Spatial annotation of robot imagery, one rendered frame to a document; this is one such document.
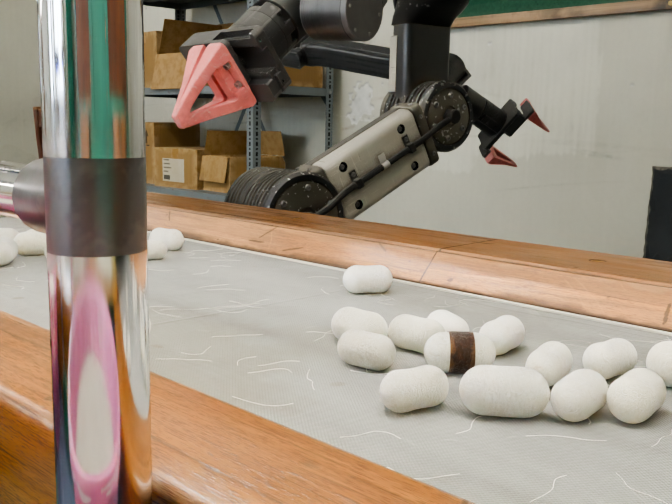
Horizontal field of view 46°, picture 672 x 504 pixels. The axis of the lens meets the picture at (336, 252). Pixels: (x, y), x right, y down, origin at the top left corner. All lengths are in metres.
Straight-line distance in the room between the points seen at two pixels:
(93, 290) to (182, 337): 0.27
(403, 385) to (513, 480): 0.07
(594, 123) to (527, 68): 0.31
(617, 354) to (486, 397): 0.09
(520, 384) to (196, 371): 0.15
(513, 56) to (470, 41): 0.19
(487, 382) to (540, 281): 0.23
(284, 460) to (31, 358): 0.14
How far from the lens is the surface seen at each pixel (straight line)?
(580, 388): 0.34
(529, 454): 0.31
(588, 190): 2.65
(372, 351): 0.38
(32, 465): 0.29
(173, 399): 0.28
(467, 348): 0.38
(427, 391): 0.33
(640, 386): 0.34
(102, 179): 0.18
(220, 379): 0.38
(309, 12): 0.78
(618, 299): 0.53
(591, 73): 2.66
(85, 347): 0.19
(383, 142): 1.13
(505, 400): 0.33
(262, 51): 0.75
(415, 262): 0.61
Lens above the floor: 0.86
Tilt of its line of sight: 9 degrees down
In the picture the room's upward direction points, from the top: 1 degrees clockwise
